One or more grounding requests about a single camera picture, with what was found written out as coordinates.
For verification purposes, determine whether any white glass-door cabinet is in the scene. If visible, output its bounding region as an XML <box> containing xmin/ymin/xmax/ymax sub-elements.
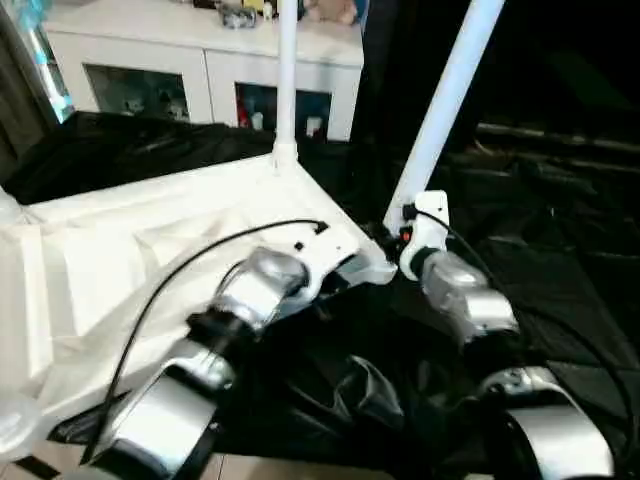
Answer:
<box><xmin>42</xmin><ymin>0</ymin><xmax>366</xmax><ymax>144</ymax></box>

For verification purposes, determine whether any black flat monitor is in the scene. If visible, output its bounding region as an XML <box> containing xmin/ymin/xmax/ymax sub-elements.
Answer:
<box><xmin>474</xmin><ymin>122</ymin><xmax>640</xmax><ymax>146</ymax></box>

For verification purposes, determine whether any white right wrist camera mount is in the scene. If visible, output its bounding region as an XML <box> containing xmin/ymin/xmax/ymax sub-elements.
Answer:
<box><xmin>398</xmin><ymin>189</ymin><xmax>451</xmax><ymax>281</ymax></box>

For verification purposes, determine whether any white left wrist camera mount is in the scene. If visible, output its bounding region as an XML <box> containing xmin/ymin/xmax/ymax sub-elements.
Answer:
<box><xmin>292</xmin><ymin>222</ymin><xmax>361</xmax><ymax>306</ymax></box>

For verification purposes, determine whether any white plastic table top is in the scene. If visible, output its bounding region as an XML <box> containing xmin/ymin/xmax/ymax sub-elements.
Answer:
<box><xmin>0</xmin><ymin>152</ymin><xmax>399</xmax><ymax>421</ymax></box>

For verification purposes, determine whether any black plastic mat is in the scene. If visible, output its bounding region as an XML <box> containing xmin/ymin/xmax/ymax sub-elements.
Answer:
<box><xmin>0</xmin><ymin>109</ymin><xmax>640</xmax><ymax>480</ymax></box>

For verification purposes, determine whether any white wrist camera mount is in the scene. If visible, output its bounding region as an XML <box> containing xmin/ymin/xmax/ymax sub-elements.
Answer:
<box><xmin>398</xmin><ymin>189</ymin><xmax>451</xmax><ymax>281</ymax></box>
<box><xmin>292</xmin><ymin>222</ymin><xmax>361</xmax><ymax>306</ymax></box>

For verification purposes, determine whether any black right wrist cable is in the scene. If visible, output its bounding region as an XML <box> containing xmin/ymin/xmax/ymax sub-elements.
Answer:
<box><xmin>402</xmin><ymin>202</ymin><xmax>636</xmax><ymax>436</ymax></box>

